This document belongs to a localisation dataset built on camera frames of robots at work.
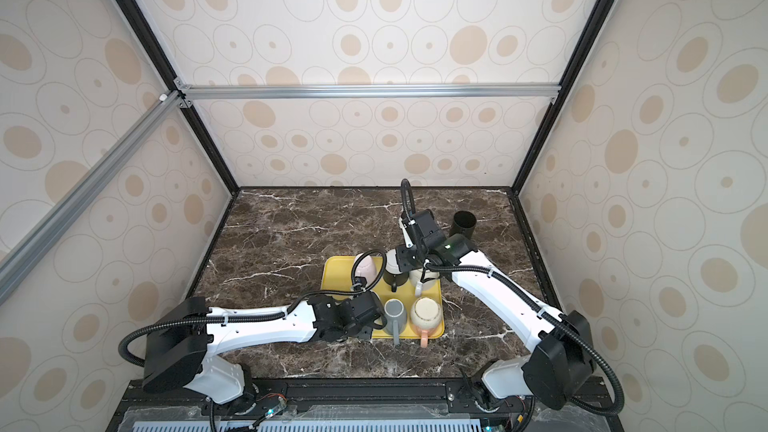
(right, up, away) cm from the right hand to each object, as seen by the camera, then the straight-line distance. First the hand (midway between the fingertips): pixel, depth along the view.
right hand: (403, 255), depth 81 cm
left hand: (-7, -19, -1) cm, 20 cm away
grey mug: (-2, -16, -4) cm, 17 cm away
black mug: (+20, +9, +14) cm, 26 cm away
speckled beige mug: (+4, -8, +10) cm, 13 cm away
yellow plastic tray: (-20, -9, +14) cm, 26 cm away
